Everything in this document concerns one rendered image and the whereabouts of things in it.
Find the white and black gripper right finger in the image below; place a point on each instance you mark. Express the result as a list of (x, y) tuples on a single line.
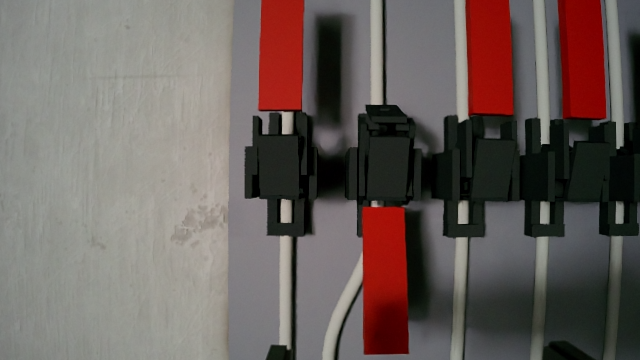
[(563, 350)]

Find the black plastic clamp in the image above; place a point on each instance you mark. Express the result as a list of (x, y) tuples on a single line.
[(279, 172), (621, 188), (587, 166), (492, 160), (386, 162)]

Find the white vertical rod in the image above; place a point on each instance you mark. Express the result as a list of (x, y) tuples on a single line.
[(377, 98), (461, 244)]

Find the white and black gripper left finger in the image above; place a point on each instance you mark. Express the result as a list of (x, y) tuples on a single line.
[(279, 352)]

